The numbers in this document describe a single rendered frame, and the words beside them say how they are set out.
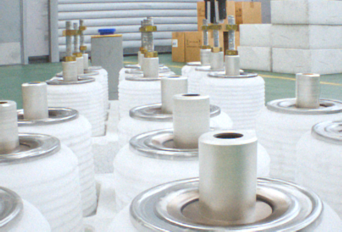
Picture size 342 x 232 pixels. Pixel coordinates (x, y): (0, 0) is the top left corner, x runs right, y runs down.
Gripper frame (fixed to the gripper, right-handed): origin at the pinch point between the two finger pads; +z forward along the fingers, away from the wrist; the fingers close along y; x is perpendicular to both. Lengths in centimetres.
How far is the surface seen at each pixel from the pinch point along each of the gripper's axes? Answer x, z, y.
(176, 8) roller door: 512, -23, -306
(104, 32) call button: 10.3, 3.0, -31.9
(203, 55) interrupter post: 8.5, 8.0, -6.9
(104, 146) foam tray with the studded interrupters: -26.7, 17.7, -3.4
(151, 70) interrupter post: -17.3, 8.6, -1.9
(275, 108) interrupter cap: -37.6, 9.3, 23.6
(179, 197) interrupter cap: -60, 9, 27
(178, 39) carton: 357, 15, -214
